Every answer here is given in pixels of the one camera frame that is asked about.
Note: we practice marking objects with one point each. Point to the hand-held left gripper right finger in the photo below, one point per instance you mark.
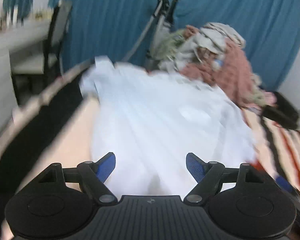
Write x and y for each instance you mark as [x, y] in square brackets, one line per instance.
[196, 167]

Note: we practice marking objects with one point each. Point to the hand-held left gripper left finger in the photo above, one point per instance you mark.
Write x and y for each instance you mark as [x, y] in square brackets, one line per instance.
[106, 166]

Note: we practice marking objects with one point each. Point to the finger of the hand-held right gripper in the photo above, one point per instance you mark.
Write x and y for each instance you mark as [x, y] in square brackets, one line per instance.
[283, 183]

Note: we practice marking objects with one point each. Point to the white pants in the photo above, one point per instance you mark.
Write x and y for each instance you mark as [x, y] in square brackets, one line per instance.
[165, 120]

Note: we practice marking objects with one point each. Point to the pile of clothes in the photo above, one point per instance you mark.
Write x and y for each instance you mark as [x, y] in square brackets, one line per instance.
[235, 72]

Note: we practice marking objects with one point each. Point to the striped fleece blanket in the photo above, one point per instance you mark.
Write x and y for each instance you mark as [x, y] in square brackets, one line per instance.
[65, 135]

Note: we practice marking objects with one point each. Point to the black bag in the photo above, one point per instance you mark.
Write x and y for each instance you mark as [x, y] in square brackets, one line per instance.
[282, 110]

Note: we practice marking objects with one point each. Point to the green printed blanket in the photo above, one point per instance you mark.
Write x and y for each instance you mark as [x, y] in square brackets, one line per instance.
[171, 45]

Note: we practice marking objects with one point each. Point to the grey hoodie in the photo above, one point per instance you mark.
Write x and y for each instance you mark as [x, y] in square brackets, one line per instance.
[215, 37]

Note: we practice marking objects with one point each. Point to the black chair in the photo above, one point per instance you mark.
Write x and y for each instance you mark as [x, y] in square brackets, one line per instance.
[52, 37]

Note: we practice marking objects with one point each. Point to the white dressing table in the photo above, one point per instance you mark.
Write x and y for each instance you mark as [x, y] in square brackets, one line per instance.
[5, 67]

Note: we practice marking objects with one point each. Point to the blue curtain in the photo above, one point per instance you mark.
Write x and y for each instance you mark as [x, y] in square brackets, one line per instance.
[252, 17]
[107, 17]

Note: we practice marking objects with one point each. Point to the garment steamer stand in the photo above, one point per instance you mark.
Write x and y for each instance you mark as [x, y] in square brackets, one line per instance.
[160, 17]

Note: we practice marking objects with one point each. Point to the row of cosmetic bottles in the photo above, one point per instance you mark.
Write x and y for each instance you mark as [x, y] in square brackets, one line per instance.
[20, 17]

